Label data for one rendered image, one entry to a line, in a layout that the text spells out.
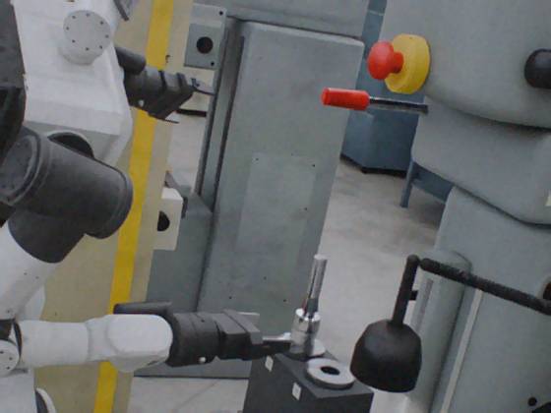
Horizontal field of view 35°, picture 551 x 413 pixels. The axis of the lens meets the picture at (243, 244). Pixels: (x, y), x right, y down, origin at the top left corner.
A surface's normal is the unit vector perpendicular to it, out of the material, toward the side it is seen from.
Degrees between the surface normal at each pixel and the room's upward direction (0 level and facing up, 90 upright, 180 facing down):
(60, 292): 90
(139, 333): 48
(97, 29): 117
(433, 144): 90
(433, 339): 90
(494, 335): 90
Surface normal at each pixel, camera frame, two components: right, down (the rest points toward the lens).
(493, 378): -0.32, 0.25
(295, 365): 0.18, -0.93
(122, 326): 0.50, -0.36
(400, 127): 0.34, 0.36
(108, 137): 0.31, 0.75
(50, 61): 0.49, -0.56
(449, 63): -0.92, -0.04
